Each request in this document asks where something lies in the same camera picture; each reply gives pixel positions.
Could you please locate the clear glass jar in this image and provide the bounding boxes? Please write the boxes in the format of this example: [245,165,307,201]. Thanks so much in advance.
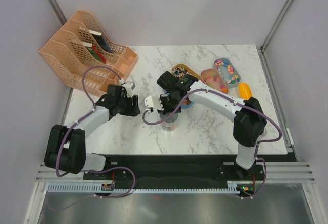
[160,113,178,140]

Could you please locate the tan lollipop tray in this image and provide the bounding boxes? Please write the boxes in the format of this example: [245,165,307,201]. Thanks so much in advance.
[171,64,203,81]

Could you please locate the pink gummy tray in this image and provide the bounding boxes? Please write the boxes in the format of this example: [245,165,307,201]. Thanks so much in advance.
[201,68,229,94]

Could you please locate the light blue star candy tray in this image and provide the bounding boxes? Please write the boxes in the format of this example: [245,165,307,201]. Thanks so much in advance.
[213,58,241,88]

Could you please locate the yellow plastic scoop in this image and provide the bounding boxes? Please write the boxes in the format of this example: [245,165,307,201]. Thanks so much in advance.
[238,83,253,100]

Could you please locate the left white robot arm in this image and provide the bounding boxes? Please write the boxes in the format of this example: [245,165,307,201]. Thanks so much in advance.
[44,82,140,179]

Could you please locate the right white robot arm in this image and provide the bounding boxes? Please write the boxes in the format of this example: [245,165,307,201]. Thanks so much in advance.
[157,71,267,180]

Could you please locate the peach file organizer rack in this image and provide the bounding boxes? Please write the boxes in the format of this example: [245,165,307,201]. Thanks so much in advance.
[39,10,127,97]

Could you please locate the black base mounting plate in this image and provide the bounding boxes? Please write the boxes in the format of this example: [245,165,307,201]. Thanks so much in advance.
[83,155,267,196]

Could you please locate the books in file rack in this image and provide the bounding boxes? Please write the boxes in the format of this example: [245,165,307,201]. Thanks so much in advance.
[84,29,113,63]

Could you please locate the small purple candy cup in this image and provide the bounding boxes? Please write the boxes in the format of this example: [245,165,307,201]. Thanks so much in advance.
[260,129,267,136]

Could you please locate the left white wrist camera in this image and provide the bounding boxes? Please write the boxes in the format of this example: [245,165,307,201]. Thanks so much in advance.
[119,79,136,98]

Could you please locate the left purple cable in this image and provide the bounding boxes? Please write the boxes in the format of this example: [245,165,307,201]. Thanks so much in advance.
[46,65,136,211]

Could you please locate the purple cable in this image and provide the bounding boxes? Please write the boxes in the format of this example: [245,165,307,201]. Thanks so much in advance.
[142,89,283,200]
[46,65,136,211]

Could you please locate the white slotted cable duct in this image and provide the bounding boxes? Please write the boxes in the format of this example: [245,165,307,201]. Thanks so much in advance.
[47,182,240,194]

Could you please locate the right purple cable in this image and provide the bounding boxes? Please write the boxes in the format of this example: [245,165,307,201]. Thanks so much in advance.
[142,89,283,200]

